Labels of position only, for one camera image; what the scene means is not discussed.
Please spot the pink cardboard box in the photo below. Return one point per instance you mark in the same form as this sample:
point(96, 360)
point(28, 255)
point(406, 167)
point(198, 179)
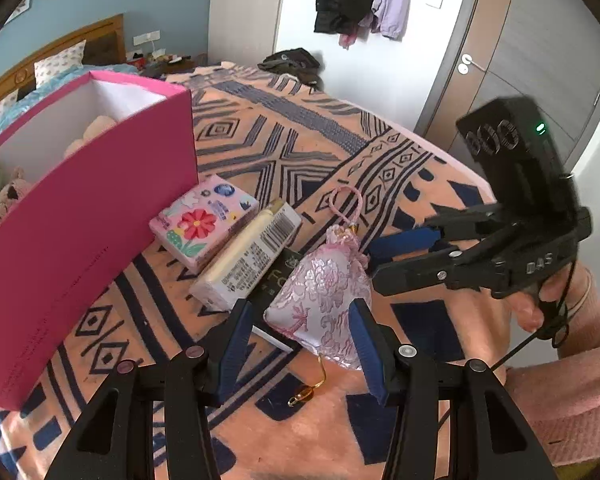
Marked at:
point(80, 240)

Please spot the white flower framed picture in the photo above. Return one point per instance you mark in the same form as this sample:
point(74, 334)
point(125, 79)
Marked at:
point(19, 9)

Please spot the person's right forearm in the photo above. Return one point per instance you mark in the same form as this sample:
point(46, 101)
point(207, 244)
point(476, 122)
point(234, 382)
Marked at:
point(580, 400)

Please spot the dark bag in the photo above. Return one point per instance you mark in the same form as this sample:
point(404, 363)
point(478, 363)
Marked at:
point(290, 67)

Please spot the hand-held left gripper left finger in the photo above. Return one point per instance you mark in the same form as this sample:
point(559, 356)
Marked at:
point(235, 350)

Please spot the pink knit plush bear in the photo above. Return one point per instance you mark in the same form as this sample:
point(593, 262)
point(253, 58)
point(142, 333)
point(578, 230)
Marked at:
point(7, 195)

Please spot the blue duvet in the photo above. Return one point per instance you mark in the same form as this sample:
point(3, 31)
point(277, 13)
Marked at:
point(55, 80)

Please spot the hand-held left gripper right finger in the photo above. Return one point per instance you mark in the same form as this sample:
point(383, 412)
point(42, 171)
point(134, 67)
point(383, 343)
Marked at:
point(367, 350)

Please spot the peach patterned blanket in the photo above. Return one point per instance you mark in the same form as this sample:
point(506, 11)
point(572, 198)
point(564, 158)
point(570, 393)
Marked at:
point(330, 135)

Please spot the pink brocade pouch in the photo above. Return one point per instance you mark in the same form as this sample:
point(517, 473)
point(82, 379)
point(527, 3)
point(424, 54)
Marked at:
point(320, 295)

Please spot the person's right hand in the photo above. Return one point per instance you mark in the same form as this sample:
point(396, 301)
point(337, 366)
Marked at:
point(530, 310)

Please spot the floral tissue pack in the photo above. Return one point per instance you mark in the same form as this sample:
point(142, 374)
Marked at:
point(195, 225)

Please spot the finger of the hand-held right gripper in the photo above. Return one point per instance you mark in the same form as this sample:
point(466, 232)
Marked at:
point(415, 276)
point(405, 244)

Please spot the grey door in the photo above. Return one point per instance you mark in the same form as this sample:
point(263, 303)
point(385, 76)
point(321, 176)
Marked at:
point(520, 35)

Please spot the cream plush toy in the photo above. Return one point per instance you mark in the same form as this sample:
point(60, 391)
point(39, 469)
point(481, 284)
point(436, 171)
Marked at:
point(92, 132)

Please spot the black tissue pack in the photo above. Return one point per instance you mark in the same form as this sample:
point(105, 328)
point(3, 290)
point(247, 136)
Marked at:
point(282, 272)

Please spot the purple hanging hoodie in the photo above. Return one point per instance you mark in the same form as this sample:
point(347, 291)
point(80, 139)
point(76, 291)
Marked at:
point(395, 0)

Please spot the cream packet with barcode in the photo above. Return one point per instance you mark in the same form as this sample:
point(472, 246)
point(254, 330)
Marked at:
point(250, 260)

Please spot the white wall socket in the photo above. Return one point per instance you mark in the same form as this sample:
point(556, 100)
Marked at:
point(146, 37)

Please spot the wooden headboard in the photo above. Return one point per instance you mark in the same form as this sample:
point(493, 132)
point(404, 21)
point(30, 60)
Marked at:
point(105, 35)

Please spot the wooden nightstand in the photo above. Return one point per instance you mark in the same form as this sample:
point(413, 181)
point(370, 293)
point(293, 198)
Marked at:
point(175, 66)

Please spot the white light switch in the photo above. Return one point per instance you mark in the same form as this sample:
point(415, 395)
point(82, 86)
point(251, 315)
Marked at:
point(434, 3)

